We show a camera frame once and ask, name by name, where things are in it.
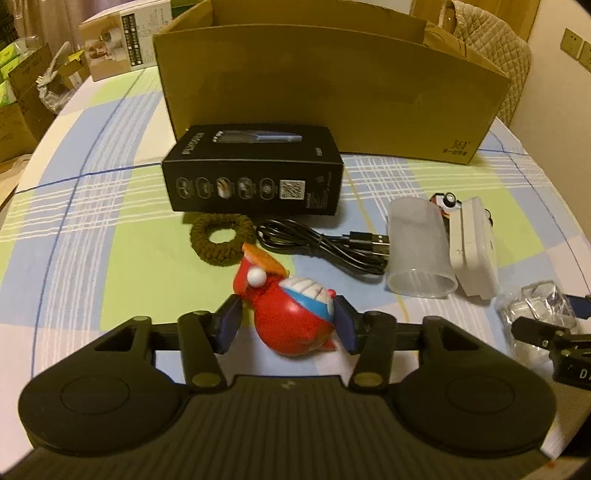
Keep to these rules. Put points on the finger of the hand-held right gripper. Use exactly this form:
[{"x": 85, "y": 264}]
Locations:
[
  {"x": 582, "y": 308},
  {"x": 540, "y": 332}
]

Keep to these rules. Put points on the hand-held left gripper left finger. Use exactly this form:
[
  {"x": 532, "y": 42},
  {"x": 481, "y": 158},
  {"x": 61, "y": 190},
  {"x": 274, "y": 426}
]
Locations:
[{"x": 229, "y": 323}]

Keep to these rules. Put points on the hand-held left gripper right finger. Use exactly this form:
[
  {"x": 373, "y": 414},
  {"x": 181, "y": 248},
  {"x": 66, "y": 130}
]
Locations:
[{"x": 346, "y": 325}]

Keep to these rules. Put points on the clear plastic wrap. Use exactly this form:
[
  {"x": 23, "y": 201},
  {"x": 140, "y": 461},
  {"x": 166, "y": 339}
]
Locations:
[{"x": 535, "y": 300}]

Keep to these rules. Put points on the red cartoon toy figurine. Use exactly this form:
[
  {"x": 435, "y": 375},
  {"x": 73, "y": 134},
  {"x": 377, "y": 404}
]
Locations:
[{"x": 281, "y": 318}]

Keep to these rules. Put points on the translucent plastic cup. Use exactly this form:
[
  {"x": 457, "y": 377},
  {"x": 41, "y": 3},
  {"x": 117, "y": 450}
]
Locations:
[{"x": 418, "y": 244}]

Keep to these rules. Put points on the white toy race car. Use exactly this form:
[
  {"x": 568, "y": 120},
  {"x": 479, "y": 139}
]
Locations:
[{"x": 447, "y": 201}]

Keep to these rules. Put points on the large brown cardboard box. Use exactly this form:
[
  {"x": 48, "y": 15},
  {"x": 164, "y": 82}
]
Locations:
[{"x": 323, "y": 83}]

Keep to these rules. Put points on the white plastic case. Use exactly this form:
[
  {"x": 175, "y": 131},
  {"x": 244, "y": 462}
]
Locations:
[{"x": 475, "y": 258}]

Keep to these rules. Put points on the black product box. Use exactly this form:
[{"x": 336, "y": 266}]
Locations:
[{"x": 249, "y": 184}]

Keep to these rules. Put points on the plaid tablecloth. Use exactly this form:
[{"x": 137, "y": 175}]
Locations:
[{"x": 115, "y": 184}]

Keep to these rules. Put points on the chair with quilted cover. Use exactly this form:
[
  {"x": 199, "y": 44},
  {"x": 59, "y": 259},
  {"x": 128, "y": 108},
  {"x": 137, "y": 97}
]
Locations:
[{"x": 489, "y": 46}]

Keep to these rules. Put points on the clear plastic bag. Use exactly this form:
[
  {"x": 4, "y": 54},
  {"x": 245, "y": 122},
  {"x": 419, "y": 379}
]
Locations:
[{"x": 53, "y": 87}]

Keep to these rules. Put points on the small open cardboard carton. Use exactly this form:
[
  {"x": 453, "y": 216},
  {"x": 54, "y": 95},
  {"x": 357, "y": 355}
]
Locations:
[{"x": 74, "y": 69}]

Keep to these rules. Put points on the white printed product box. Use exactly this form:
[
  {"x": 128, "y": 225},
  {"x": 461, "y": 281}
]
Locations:
[{"x": 120, "y": 41}]

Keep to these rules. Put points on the tall brown cardboard carton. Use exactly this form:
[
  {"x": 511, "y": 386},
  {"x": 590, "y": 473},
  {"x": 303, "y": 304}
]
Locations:
[{"x": 30, "y": 92}]

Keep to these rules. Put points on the wall socket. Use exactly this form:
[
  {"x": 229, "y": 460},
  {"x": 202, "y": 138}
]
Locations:
[
  {"x": 586, "y": 56},
  {"x": 571, "y": 44}
]

